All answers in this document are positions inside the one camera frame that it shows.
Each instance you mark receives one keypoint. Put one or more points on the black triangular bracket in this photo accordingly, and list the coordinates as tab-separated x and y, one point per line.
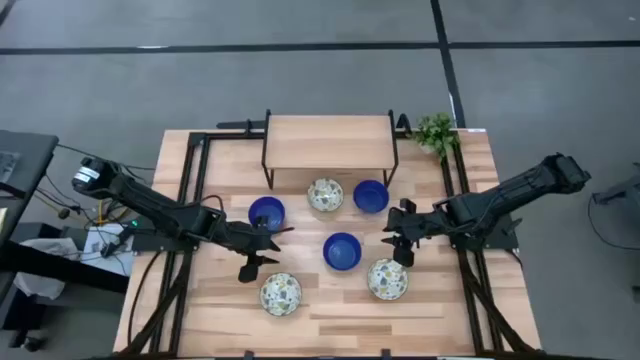
404	125

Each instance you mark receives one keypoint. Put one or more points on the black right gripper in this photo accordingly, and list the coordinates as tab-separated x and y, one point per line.
420	226

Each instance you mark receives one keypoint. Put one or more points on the pear-patterned white bowl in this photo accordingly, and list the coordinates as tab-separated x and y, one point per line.
387	279
280	294
325	194

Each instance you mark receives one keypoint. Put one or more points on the wooden shelf riser black legs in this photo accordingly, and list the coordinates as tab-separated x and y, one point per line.
330	142

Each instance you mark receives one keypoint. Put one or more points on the small green potted plant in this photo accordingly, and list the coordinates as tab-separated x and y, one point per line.
436	132

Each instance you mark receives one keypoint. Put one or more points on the black aluminium table frame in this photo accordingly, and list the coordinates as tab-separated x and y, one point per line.
225	136

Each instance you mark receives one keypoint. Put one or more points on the black desk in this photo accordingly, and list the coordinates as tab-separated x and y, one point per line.
75	270
30	150

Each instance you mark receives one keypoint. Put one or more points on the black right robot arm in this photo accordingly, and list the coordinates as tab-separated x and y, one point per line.
510	190

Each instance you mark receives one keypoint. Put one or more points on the black box with green light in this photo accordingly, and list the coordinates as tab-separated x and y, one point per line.
134	223

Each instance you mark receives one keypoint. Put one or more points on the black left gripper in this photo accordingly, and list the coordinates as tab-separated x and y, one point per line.
245	237

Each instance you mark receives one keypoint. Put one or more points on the white cardboard box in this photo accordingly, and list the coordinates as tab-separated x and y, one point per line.
95	240

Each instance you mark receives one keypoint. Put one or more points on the grey crumpled cloth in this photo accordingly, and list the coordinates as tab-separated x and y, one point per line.
50	247

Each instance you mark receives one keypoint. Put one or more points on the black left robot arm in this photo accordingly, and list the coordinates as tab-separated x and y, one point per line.
150	202

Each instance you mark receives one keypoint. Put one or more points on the blue mini bowl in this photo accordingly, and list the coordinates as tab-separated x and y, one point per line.
266	210
371	196
342	251

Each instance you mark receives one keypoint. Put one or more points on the black table clamp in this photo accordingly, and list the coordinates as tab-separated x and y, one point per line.
385	354
247	355

